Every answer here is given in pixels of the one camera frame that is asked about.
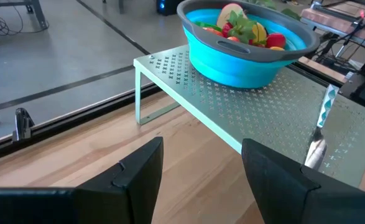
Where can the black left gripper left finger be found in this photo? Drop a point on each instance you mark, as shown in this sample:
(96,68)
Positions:
(92,205)

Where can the mint green perforated rack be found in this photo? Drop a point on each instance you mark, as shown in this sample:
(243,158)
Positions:
(263,109)

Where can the wooden table with blue legs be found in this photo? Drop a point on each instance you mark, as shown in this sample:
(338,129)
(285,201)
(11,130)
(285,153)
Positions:
(325,15)

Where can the blue collapsible colander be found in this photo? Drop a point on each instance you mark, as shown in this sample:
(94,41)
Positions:
(232,68)

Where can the yellow toy lemon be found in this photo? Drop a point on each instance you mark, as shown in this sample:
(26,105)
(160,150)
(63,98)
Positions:
(260,32)

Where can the green toy fruit half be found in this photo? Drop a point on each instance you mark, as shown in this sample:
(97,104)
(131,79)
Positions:
(207,25)

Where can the silver toy knife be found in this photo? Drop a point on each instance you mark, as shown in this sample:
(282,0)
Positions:
(317,149)

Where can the grey metal desk frame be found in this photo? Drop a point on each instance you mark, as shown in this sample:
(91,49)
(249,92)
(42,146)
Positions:
(36,9)

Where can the small orange toy fruit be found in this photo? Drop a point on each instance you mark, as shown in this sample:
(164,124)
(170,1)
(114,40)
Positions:
(211,31)
(277,48)
(233,39)

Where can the black computer tower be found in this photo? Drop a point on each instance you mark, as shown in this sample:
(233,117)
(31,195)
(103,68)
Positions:
(168,6)

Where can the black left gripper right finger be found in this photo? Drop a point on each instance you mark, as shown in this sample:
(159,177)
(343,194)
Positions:
(309,205)

